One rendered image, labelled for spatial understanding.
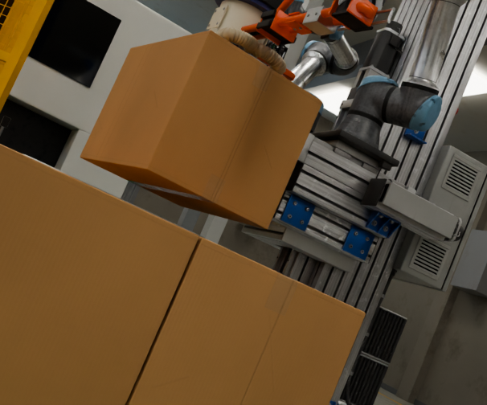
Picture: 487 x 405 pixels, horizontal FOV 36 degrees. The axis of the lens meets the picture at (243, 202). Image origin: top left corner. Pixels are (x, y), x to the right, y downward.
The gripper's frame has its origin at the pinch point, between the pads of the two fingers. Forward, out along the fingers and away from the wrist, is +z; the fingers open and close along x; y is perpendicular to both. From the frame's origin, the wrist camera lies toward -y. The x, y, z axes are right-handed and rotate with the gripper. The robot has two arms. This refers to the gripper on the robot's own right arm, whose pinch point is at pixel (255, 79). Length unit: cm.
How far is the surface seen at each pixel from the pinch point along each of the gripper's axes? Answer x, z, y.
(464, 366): 672, 42, -463
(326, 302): -23, 68, 119
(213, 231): 152, 36, -279
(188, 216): 26, 51, -60
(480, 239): 641, -126, -488
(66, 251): -74, 78, 116
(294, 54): 155, -122, -278
